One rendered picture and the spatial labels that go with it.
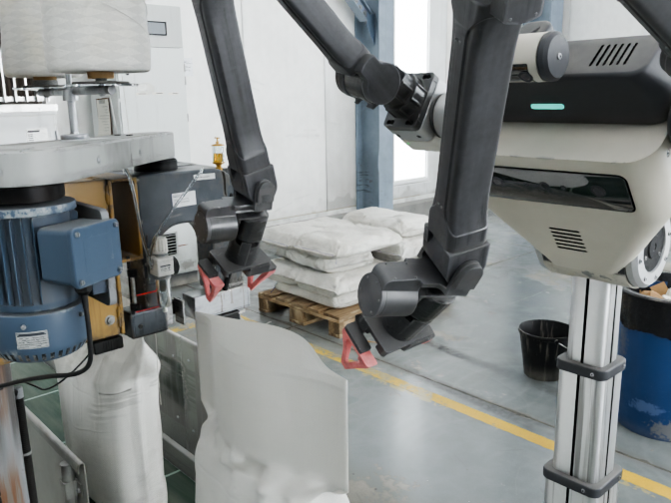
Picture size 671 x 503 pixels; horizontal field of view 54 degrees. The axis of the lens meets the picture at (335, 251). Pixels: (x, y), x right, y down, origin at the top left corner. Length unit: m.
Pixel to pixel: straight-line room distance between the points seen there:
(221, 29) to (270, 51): 5.51
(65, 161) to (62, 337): 0.28
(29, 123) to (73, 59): 3.02
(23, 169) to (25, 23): 0.40
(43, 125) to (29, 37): 2.80
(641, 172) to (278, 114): 5.69
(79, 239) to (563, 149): 0.77
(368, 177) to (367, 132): 0.49
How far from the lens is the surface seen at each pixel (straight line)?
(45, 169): 1.05
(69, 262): 1.03
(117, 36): 1.12
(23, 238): 1.08
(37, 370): 3.07
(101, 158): 1.16
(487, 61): 0.67
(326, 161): 7.05
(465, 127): 0.70
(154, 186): 1.37
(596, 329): 1.41
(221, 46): 1.07
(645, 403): 3.22
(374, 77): 1.21
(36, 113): 4.15
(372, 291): 0.83
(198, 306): 1.46
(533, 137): 1.18
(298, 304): 4.37
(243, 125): 1.11
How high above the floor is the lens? 1.49
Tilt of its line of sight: 13 degrees down
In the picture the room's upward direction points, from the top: 1 degrees counter-clockwise
